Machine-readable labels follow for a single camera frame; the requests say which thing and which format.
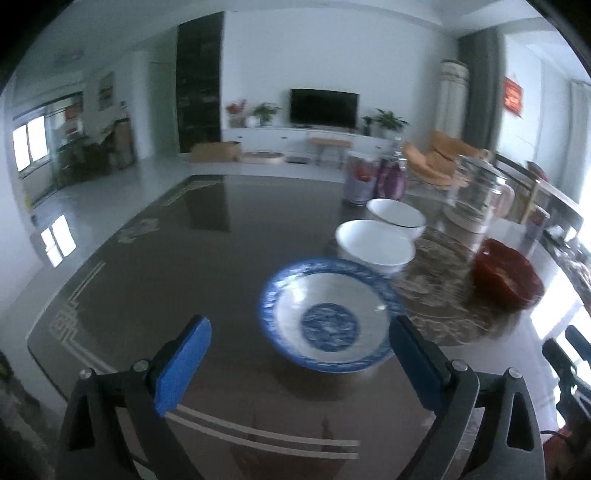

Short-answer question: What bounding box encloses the red flower-shaped plate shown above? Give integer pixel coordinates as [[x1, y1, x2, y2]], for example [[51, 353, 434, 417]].
[[471, 239, 544, 311]]

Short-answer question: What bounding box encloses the white ribbed bowl dark rim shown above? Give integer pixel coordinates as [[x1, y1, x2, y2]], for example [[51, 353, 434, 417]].
[[366, 198, 426, 241]]

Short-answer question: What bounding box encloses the large green potted plant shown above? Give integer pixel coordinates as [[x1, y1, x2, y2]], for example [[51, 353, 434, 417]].
[[373, 108, 409, 136]]

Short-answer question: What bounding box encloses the dark wooden railed bench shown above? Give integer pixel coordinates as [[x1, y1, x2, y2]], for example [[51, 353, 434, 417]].
[[494, 152, 583, 227]]

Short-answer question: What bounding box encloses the purple bottle with silver top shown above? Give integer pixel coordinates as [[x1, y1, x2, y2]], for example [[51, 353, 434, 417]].
[[376, 138, 407, 200]]

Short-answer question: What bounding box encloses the orange lounge chair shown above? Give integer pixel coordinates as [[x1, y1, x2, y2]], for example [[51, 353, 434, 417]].
[[401, 130, 490, 190]]

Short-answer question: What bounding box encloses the white television cabinet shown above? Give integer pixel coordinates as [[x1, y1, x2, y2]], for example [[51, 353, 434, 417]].
[[222, 126, 402, 160]]

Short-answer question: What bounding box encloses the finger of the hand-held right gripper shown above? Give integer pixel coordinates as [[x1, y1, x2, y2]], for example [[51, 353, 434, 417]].
[[566, 325, 591, 358], [542, 340, 575, 384]]

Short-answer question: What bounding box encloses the orange fuzzy garment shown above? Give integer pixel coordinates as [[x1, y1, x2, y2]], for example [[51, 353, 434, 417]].
[[542, 429, 591, 480]]

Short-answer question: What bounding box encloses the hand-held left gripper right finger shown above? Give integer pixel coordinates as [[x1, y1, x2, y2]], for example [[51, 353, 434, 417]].
[[389, 315, 544, 480]]

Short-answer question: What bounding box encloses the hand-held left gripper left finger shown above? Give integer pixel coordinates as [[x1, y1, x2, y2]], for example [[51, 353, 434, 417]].
[[55, 315, 213, 480]]

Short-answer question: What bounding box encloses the black television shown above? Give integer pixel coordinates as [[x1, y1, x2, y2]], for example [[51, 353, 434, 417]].
[[290, 89, 360, 130]]

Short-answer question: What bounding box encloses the round pet bed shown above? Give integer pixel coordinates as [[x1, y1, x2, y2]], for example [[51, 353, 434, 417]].
[[242, 150, 286, 164]]

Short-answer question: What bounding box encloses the cardboard box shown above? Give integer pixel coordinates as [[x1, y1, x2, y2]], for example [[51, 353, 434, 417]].
[[189, 141, 242, 163]]

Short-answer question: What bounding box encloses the leafy potted plant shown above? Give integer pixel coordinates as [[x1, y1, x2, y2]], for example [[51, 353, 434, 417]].
[[253, 102, 281, 126]]

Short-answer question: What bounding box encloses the red and purple can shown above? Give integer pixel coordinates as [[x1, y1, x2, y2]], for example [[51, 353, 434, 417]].
[[342, 150, 380, 205]]

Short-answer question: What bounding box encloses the purple tin with white lid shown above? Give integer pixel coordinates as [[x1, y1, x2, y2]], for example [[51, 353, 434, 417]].
[[526, 205, 550, 241]]

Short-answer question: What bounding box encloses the blue patterned rim bowl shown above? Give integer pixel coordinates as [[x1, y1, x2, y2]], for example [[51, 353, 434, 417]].
[[259, 257, 407, 374]]

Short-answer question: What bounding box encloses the white bowl with blue flowers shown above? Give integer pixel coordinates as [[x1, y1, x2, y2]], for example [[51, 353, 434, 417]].
[[335, 219, 416, 278]]

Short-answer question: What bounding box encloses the small wooden bench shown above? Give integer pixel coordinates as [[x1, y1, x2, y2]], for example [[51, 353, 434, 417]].
[[308, 137, 352, 164]]

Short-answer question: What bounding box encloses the red wall calendar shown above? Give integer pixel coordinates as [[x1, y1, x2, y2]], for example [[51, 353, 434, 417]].
[[503, 76, 526, 118]]

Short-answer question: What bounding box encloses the glass electric kettle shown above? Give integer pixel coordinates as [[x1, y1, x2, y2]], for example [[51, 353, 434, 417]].
[[444, 154, 515, 234]]

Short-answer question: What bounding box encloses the red flower arrangement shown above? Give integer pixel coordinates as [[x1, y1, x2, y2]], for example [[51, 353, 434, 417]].
[[225, 99, 249, 127]]

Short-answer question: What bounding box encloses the white sheer curtain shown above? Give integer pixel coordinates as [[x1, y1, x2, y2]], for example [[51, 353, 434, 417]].
[[568, 78, 591, 204]]

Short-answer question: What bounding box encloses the dark tall wall cabinet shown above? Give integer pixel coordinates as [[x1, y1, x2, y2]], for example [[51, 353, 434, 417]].
[[177, 11, 225, 153]]

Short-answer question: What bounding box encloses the grey curtain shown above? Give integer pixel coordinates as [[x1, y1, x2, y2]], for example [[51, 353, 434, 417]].
[[457, 25, 506, 153]]

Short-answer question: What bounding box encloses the white standing air conditioner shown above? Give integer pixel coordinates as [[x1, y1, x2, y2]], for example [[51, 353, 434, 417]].
[[436, 59, 472, 139]]

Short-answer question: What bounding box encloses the framed wall picture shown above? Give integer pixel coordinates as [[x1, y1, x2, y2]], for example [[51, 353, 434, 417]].
[[98, 71, 115, 112]]

